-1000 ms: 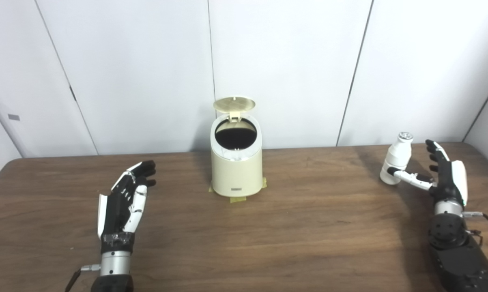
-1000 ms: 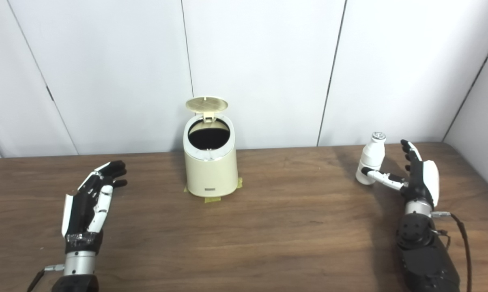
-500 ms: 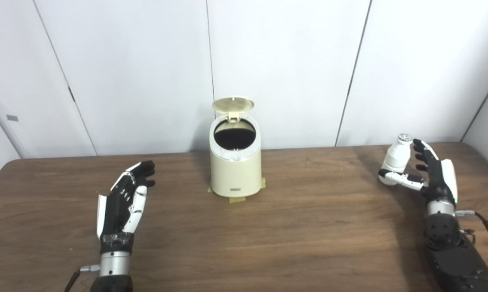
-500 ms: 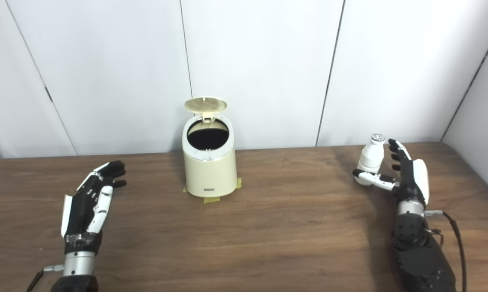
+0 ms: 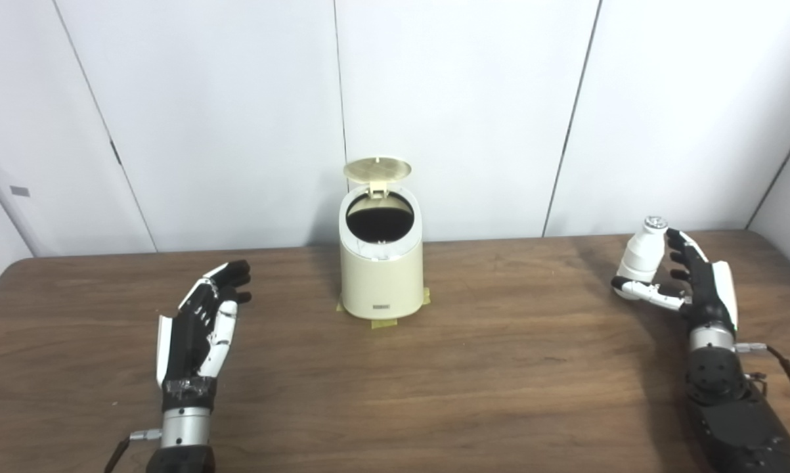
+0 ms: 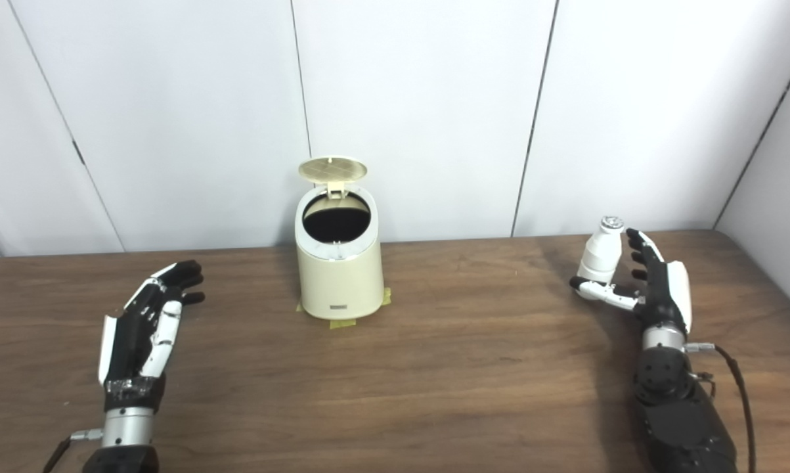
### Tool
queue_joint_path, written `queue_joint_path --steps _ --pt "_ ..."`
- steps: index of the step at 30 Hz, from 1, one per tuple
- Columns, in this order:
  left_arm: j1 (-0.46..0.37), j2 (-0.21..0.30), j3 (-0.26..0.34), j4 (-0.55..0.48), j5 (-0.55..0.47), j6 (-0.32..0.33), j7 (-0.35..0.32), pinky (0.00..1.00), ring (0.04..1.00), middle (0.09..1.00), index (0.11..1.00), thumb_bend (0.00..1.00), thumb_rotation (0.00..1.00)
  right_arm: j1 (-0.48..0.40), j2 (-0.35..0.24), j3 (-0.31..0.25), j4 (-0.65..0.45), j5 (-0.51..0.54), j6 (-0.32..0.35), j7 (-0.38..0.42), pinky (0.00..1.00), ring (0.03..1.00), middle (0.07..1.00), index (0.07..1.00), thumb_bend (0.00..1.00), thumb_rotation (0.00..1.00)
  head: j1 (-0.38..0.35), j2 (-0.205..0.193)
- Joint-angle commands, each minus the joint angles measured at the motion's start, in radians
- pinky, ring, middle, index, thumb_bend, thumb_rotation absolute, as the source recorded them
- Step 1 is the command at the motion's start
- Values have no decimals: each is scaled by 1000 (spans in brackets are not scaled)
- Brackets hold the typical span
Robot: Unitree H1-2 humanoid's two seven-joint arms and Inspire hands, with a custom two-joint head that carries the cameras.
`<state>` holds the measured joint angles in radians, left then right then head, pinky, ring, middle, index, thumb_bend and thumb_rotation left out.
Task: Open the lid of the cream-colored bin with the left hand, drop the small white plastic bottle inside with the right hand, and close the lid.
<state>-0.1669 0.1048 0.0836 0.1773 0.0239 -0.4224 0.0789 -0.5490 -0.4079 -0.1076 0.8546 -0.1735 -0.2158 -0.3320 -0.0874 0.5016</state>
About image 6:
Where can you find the small white plastic bottle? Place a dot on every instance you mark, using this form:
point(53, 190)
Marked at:
point(598, 256)

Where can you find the cream-colored bin body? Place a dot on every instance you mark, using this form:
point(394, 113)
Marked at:
point(341, 282)

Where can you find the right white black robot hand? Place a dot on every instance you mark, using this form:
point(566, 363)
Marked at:
point(664, 295)

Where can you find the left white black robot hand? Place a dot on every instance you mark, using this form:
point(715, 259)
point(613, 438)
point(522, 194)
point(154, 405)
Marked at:
point(129, 341)

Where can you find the cream round bin lid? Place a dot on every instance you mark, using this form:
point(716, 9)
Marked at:
point(332, 169)

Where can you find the black wall panel hinge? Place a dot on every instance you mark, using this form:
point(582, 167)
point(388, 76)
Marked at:
point(78, 152)

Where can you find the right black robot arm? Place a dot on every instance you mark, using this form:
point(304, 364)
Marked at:
point(677, 407)

